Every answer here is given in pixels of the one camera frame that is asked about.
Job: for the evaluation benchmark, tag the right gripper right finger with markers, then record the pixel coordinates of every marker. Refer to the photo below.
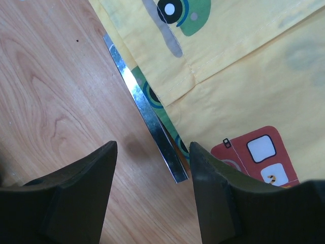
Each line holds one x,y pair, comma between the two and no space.
235,208

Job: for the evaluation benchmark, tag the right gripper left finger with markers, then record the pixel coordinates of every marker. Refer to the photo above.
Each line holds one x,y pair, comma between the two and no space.
65,206

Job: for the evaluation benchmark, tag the thin dark metal file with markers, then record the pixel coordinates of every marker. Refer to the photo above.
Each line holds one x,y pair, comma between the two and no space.
148,115

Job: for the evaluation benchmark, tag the yellow car print cloth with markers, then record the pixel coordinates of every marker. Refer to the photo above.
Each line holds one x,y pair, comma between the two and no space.
244,79

